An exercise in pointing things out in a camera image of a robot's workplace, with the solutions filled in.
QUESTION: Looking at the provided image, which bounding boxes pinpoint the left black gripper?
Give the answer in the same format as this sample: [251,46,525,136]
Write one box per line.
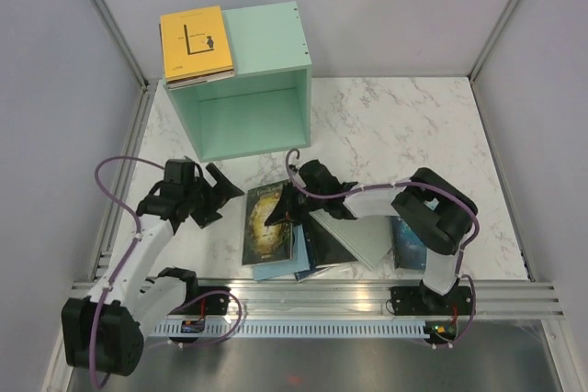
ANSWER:
[184,163,243,229]

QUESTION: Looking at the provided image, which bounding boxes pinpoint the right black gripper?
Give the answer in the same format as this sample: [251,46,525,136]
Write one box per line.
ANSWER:
[266,181,326,228]

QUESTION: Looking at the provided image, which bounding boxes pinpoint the green forest cover book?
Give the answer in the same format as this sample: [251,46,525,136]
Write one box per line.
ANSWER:
[242,181,293,266]

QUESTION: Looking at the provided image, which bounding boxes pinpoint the dark purple galaxy book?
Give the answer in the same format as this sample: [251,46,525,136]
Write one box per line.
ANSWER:
[160,24,235,89]

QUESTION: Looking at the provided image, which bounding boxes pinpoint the yellow book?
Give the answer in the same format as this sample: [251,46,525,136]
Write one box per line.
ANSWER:
[160,6,234,84]

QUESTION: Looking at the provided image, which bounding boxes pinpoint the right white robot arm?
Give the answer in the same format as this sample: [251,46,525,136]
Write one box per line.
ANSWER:
[265,160,480,313]

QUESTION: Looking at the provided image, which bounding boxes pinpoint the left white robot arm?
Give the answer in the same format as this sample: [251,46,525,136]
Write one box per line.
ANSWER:
[61,159,244,388]

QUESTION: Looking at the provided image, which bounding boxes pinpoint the light blue book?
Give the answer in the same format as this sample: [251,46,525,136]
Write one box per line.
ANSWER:
[253,225,311,281]

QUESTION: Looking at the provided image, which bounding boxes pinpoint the black file folder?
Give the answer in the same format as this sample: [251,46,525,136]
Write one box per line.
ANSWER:
[302,217,356,268]

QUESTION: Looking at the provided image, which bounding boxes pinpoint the grey green notebook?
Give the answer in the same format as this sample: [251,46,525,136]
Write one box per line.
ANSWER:
[311,210,392,270]

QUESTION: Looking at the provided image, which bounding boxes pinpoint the mint green open cabinet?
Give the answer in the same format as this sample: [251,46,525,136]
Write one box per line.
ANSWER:
[166,1,311,161]

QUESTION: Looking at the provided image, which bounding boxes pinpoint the blue ocean cover book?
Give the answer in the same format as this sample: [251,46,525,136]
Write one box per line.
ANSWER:
[390,217,426,271]

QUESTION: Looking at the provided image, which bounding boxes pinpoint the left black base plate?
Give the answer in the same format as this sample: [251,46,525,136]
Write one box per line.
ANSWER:
[194,286,231,317]

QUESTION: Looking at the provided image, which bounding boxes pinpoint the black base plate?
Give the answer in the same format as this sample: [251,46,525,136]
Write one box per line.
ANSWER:
[390,285,473,317]
[194,286,231,317]

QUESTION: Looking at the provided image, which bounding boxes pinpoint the white slotted cable duct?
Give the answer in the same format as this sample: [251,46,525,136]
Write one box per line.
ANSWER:
[152,317,429,339]

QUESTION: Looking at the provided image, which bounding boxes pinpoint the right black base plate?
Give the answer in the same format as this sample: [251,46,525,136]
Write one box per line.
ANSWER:
[390,285,473,317]

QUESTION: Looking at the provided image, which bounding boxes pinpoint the aluminium rail beam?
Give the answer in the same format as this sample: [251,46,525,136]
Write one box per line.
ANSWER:
[63,279,566,319]

